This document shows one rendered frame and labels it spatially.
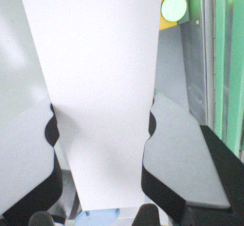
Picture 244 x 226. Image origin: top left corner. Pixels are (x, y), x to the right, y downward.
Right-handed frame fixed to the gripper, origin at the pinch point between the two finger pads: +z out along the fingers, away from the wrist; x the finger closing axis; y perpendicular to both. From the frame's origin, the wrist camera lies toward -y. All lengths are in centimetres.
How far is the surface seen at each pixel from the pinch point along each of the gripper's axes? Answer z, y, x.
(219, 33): 19.6, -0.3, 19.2
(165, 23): 26.9, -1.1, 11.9
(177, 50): 34.4, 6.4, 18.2
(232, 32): 16.0, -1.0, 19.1
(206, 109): 21.8, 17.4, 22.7
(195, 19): 24.0, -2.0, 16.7
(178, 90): 34.4, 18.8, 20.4
